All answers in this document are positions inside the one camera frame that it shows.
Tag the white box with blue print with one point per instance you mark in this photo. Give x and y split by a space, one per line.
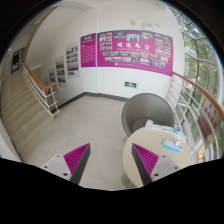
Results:
151 125

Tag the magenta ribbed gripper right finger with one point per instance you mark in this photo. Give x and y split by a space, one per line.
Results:
151 166

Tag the round white table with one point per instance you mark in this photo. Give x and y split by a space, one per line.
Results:
152 140

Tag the middle white photo notice board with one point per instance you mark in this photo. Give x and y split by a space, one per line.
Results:
60 72

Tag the large magenta wall poster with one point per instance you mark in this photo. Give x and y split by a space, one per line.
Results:
135 49

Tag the concrete staircase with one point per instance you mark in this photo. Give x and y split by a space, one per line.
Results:
22 115

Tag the dark doorway at stair top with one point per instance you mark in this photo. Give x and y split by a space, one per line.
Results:
16 60

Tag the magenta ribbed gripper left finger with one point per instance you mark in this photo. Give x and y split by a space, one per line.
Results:
69 166

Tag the left stair railing wooden handrail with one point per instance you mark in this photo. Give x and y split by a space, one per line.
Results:
45 95

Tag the large white photo notice board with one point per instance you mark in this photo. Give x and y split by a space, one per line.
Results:
72 60

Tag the right railing wooden handrail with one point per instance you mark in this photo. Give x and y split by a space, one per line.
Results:
187 98

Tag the small white photo notice board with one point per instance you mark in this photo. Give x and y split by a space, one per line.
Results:
52 76

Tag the small magenta wall poster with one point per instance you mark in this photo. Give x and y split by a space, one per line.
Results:
88 50

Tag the white power strip blue trim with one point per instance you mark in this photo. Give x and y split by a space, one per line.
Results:
171 146

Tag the green exit sign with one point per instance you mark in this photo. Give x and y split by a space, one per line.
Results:
130 84

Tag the red and white sign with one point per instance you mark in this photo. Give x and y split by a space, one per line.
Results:
209 122

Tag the grey round-back chair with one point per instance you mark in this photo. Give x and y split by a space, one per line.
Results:
143 107

